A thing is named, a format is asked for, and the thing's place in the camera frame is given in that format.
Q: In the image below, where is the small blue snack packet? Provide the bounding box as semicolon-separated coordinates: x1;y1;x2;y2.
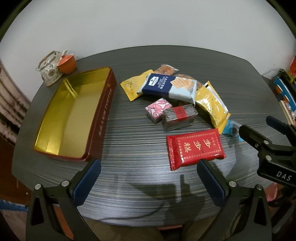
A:
222;120;244;142

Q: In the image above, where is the yellow foil snack packet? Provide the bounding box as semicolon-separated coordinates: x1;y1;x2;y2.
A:
195;81;231;134

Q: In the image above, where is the red chinese snack packet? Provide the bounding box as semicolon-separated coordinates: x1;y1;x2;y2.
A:
166;128;226;171

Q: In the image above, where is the dark red-banded snack block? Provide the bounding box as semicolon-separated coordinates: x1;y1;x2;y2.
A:
162;104;198;132

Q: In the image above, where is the navy light-blue cracker pack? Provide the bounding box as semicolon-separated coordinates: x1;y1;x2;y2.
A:
137;73;197;104

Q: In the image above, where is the pink patterned snack box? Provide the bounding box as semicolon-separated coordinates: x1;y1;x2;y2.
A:
145;98;173;123

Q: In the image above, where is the clear peanut snack bag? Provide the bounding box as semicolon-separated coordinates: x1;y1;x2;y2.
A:
154;64;179;76

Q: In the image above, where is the yellow bird snack packet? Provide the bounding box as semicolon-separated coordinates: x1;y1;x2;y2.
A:
120;70;154;101

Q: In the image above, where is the colourful books pile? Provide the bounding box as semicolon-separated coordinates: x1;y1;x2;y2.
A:
273;57;295;126

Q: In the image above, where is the red gold tin box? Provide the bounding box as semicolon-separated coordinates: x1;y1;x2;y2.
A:
34;67;117;162

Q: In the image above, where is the pink patterned curtain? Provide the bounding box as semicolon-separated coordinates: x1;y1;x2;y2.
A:
0;63;31;145

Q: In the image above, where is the floral ceramic teapot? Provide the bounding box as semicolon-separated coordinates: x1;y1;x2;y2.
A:
36;51;64;87

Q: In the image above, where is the orange lidded tea cup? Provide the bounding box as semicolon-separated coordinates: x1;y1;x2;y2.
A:
57;54;76;75

